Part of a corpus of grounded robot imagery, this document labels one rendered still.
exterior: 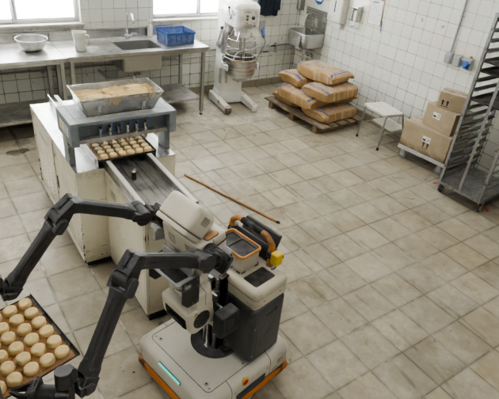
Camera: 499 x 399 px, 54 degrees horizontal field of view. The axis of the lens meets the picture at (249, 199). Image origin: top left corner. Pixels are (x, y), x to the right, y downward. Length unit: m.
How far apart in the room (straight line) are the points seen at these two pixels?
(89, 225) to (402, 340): 2.31
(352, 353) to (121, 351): 1.48
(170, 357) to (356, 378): 1.18
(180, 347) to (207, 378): 0.26
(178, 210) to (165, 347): 1.03
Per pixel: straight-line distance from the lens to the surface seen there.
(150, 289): 3.19
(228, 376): 2.77
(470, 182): 5.61
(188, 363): 2.81
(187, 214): 2.08
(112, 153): 3.41
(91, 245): 3.70
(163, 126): 3.50
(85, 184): 3.42
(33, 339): 2.01
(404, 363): 3.47
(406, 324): 3.73
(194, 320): 2.45
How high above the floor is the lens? 2.46
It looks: 32 degrees down
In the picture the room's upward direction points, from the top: 6 degrees clockwise
